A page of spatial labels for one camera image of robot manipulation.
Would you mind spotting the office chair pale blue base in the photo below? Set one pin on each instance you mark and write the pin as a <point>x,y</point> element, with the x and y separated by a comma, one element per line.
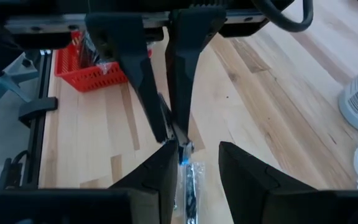
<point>8,84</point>

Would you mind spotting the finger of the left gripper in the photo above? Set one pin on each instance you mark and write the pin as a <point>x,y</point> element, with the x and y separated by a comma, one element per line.
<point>126,46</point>
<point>188,46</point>

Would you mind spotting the black aluminium table frame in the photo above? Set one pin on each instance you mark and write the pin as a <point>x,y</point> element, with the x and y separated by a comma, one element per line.
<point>37,140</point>

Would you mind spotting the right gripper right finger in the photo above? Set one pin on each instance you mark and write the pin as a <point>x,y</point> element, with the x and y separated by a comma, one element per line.
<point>275,199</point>

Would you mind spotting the red plastic basket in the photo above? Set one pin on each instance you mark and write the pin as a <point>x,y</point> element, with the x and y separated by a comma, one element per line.
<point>85,81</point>

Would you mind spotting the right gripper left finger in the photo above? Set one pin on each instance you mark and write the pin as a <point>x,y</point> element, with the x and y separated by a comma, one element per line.
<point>104,207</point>

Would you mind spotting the bagged metal nail tool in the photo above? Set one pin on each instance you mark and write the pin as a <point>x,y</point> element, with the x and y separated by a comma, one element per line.
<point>190,186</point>

